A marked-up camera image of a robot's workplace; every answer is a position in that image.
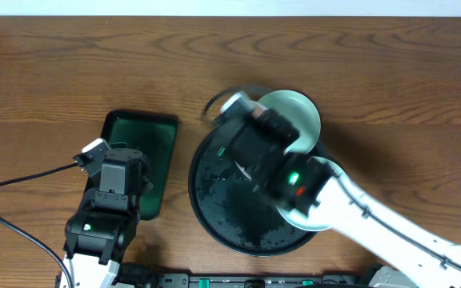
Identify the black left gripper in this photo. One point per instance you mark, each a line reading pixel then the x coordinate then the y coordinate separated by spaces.
pixel 146 176

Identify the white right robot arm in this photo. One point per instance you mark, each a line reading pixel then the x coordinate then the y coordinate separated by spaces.
pixel 313 193

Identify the white round plate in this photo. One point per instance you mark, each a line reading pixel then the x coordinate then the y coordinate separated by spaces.
pixel 242 172

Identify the dark green rectangular water tray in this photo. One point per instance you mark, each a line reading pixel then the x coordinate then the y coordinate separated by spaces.
pixel 153 134

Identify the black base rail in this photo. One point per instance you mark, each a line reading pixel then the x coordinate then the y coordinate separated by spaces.
pixel 226 281

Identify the round black tray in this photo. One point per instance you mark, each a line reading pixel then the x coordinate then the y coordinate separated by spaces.
pixel 230 212

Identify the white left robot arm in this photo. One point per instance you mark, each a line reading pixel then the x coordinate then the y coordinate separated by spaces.
pixel 105 223

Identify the mint plate with green stain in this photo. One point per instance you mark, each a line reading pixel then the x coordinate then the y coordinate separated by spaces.
pixel 299 220

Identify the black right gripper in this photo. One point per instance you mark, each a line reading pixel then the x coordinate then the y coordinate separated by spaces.
pixel 280 126

